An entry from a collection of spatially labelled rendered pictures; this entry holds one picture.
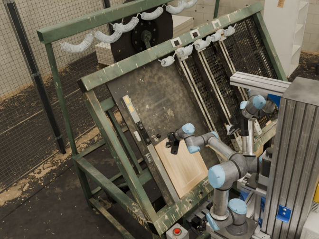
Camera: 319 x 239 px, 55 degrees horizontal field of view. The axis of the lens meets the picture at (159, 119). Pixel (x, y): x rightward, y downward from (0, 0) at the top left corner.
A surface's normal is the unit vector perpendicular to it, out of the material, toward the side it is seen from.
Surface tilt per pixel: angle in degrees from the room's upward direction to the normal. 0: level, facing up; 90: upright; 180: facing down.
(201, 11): 90
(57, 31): 90
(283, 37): 90
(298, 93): 0
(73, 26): 90
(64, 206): 0
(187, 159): 59
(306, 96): 0
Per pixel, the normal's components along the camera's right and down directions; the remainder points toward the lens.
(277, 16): -0.60, 0.50
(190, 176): 0.53, -0.11
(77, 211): -0.10, -0.82
